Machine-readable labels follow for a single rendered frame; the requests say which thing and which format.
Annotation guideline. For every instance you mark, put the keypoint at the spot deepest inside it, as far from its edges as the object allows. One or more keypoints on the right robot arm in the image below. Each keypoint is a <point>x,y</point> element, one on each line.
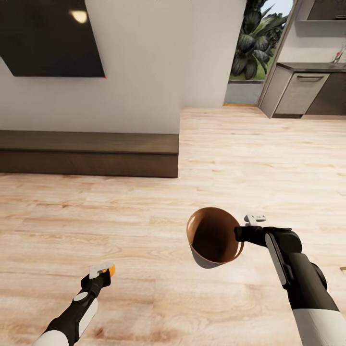
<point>318,319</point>

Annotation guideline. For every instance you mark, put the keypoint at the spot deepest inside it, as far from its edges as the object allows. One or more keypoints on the dishwasher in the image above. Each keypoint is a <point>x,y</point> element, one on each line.
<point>299,94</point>

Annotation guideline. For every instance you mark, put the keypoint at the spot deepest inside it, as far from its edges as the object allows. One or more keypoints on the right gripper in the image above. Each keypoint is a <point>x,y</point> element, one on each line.
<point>246,234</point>

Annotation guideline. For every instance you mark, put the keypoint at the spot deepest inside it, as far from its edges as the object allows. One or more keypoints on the trash can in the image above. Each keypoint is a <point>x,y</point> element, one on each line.
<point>211,236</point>

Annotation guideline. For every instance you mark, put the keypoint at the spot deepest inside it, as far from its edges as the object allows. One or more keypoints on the fixed window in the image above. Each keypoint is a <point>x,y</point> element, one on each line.
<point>263,28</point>

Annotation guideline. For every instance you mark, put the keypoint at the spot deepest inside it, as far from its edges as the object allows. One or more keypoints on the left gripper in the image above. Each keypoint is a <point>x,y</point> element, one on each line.
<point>103,280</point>

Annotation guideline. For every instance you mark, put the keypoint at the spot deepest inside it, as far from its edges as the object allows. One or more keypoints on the can of soda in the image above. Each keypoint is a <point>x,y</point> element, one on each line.
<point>111,270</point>

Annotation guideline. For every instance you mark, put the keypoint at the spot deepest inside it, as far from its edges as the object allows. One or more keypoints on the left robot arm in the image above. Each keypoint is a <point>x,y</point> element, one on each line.
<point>67,329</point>

